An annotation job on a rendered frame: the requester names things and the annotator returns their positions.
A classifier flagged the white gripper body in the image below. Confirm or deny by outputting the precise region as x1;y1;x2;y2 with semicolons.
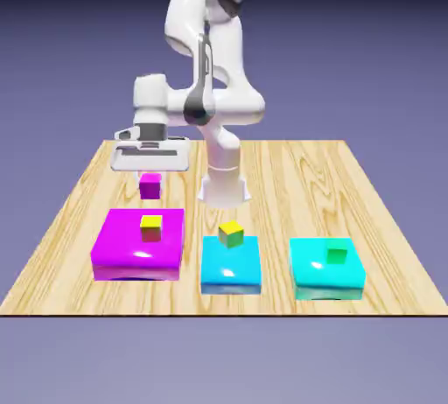
110;138;191;173

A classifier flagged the small magenta cube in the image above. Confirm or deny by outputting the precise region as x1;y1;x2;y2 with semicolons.
138;171;163;200

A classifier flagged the small yellow cube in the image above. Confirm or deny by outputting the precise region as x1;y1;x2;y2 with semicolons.
217;219;245;249
139;214;164;243

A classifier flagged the small green cube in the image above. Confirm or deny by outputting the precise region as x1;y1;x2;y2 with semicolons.
325;238;349;266

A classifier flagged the large magenta box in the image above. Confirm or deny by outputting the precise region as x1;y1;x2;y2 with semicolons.
89;207;186;282

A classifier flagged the large blue box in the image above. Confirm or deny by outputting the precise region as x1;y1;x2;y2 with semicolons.
199;234;263;296

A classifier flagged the large cyan box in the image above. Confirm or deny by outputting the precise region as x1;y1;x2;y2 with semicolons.
289;237;368;302

